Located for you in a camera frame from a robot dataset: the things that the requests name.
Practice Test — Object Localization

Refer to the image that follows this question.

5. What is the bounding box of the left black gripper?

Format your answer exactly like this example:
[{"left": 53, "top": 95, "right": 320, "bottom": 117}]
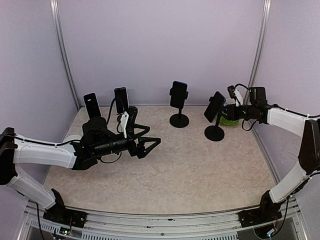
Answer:
[{"left": 93, "top": 123, "right": 161, "bottom": 159}]

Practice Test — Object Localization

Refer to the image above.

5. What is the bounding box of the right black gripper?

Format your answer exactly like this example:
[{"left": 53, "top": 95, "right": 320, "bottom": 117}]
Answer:
[{"left": 218, "top": 103, "right": 257, "bottom": 121}]

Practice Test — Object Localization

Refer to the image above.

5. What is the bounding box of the phone with teal case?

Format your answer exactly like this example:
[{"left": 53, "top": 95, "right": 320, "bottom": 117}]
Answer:
[{"left": 204, "top": 91, "right": 226, "bottom": 123}]

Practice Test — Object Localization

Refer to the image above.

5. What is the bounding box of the black clamp phone stand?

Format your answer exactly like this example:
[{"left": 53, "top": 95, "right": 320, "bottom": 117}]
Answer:
[{"left": 168, "top": 86, "right": 190, "bottom": 129}]

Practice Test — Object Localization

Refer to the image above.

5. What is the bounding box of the folding phone stand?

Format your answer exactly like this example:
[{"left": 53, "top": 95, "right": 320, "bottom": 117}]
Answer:
[{"left": 117, "top": 113, "right": 127, "bottom": 123}]

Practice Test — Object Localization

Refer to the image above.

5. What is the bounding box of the phone with light-blue case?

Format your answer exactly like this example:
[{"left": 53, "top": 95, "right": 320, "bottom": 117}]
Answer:
[{"left": 114, "top": 87, "right": 129, "bottom": 114}]

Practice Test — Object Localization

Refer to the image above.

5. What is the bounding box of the phone with dark-blue case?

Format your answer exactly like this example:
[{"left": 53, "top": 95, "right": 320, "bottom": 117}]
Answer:
[{"left": 169, "top": 81, "right": 189, "bottom": 109}]

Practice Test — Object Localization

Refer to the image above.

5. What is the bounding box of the phone with lilac case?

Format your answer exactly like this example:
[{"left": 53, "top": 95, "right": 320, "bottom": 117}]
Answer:
[{"left": 83, "top": 92, "right": 101, "bottom": 119}]

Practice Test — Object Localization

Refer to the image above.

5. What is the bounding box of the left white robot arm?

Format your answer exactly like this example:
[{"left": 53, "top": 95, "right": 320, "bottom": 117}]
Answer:
[{"left": 0, "top": 93, "right": 161, "bottom": 223}]

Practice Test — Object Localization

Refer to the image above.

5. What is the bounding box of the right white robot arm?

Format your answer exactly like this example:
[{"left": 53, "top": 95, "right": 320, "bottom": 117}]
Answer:
[{"left": 222, "top": 85, "right": 320, "bottom": 222}]

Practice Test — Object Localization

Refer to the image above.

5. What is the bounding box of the green saucer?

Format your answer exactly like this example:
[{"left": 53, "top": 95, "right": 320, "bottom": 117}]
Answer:
[{"left": 220, "top": 116, "right": 239, "bottom": 127}]

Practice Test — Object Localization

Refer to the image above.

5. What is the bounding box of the white bowl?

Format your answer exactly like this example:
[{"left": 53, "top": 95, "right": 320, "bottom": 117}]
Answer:
[{"left": 63, "top": 134, "right": 82, "bottom": 143}]

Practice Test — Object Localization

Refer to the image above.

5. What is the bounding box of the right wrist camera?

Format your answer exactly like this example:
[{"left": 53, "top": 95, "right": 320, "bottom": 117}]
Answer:
[{"left": 227, "top": 85, "right": 244, "bottom": 107}]

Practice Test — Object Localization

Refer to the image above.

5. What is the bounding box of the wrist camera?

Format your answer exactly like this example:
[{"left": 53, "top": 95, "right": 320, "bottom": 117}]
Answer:
[
  {"left": 227, "top": 85, "right": 244, "bottom": 107},
  {"left": 120, "top": 106, "right": 138, "bottom": 139}
]

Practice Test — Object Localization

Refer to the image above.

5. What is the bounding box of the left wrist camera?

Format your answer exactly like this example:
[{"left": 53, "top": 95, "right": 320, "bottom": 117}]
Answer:
[{"left": 120, "top": 106, "right": 138, "bottom": 139}]

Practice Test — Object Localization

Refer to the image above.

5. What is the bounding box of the right aluminium frame post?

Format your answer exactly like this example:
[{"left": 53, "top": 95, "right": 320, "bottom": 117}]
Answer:
[{"left": 247, "top": 0, "right": 272, "bottom": 88}]

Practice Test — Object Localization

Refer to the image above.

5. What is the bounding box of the aluminium frame post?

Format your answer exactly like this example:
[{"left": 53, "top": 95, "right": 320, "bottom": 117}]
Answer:
[
  {"left": 247, "top": 0, "right": 272, "bottom": 88},
  {"left": 49, "top": 0, "right": 82, "bottom": 111}
]

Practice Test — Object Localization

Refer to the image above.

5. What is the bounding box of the front aluminium rail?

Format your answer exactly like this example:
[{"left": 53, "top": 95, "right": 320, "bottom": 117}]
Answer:
[{"left": 17, "top": 197, "right": 308, "bottom": 240}]

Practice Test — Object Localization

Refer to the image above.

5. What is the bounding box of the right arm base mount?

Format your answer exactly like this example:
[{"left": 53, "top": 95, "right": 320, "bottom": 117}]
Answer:
[{"left": 238, "top": 208, "right": 282, "bottom": 228}]

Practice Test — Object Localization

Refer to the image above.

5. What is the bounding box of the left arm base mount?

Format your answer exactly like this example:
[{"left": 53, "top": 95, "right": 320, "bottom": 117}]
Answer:
[{"left": 43, "top": 208, "right": 87, "bottom": 228}]

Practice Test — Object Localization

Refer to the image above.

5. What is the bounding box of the left aluminium frame post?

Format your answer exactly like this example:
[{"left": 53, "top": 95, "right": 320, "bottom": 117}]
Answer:
[{"left": 49, "top": 0, "right": 82, "bottom": 111}]

